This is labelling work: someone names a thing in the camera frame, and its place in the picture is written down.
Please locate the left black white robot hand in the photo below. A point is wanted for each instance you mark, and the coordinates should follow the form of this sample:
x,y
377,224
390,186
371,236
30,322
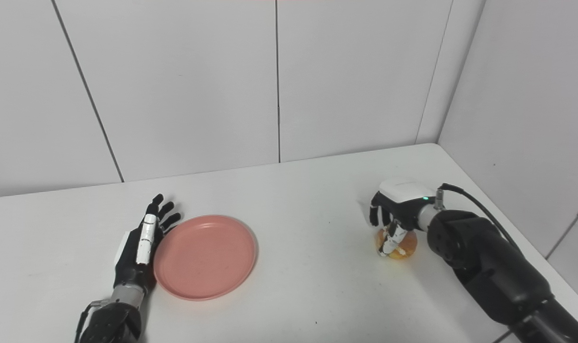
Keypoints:
x,y
138,247

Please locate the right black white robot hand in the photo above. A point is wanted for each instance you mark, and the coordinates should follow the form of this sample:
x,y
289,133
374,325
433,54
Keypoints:
x,y
398,205

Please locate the cream puff pastry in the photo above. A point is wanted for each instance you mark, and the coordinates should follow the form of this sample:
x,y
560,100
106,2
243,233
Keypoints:
x,y
405,245

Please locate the pink round plate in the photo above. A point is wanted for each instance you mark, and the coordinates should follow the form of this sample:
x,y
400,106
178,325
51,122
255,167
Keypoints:
x,y
205,257

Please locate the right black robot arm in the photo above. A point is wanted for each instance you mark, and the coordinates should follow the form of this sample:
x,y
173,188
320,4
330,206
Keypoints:
x,y
493,271

